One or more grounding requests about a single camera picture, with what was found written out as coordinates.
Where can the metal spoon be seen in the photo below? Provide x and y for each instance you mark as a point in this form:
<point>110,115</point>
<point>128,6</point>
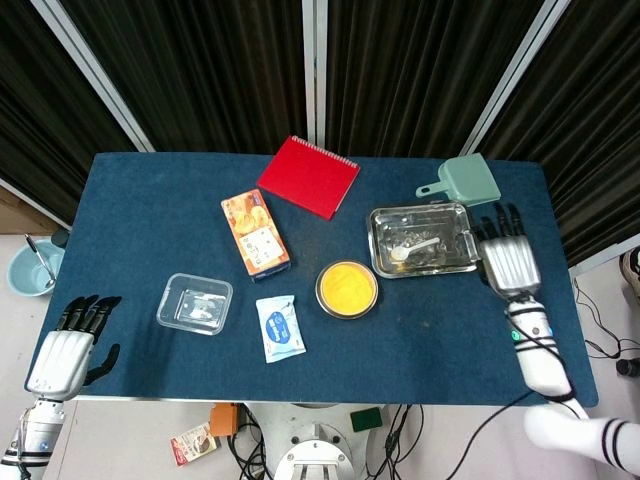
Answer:
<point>40,260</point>

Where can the red spiral notebook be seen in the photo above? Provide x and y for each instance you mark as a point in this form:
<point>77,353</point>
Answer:
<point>307,177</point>

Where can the dark green block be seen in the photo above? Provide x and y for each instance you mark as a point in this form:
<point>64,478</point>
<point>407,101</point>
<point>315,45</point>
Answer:
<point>366,420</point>

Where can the white metal frame post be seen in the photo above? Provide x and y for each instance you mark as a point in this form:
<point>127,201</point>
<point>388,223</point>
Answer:
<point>314,75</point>
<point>95,75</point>
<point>515,75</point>

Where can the orange and blue snack box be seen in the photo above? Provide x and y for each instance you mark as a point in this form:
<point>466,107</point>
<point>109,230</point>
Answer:
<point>255,232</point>

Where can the white plastic spoon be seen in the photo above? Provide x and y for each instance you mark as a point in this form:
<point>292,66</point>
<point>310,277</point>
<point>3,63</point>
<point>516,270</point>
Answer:
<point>400,254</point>

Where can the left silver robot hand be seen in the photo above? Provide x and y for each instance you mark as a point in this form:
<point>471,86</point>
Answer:
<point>60,360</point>

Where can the printed snack packet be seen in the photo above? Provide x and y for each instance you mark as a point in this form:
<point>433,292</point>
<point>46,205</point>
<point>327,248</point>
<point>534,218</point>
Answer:
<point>192,445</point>

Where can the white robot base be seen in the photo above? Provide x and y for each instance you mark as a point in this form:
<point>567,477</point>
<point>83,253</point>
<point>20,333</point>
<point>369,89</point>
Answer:
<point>310,440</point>

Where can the round metal saucer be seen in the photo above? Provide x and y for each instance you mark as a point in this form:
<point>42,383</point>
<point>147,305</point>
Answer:
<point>374,306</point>

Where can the orange box device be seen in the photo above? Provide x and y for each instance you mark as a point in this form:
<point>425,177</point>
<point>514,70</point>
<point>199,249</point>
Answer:
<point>224,419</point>

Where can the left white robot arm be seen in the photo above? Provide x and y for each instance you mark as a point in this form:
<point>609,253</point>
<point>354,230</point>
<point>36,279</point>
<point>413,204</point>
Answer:
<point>35,430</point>

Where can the clear plastic container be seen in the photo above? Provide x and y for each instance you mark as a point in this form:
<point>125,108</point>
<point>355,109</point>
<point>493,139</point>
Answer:
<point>195,305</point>

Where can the rectangular metal tray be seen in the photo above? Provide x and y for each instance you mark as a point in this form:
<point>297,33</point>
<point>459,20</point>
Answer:
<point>425,267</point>

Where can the blue table cloth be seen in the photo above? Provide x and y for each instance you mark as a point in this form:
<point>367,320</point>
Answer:
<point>425,350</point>

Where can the black and white shoe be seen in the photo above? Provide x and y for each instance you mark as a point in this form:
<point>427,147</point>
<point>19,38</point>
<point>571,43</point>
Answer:
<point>631,272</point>

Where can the black pleated curtain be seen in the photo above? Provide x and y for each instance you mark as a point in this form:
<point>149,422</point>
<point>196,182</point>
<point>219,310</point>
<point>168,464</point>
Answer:
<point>210,75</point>

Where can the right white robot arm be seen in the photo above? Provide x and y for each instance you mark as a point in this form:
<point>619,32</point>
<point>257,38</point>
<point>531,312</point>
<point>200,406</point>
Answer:
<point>542,360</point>

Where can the bowl with yellow contents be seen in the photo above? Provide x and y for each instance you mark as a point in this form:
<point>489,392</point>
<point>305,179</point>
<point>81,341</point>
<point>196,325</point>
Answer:
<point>347,290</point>

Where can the pale green dustpan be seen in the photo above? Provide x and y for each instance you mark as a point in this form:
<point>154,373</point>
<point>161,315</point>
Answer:
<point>467,180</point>

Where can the white blue wet wipes packet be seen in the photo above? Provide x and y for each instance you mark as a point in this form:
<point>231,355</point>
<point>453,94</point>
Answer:
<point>280,330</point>

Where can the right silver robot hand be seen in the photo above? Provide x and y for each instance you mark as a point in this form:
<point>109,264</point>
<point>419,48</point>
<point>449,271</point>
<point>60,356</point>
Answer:
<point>512,262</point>

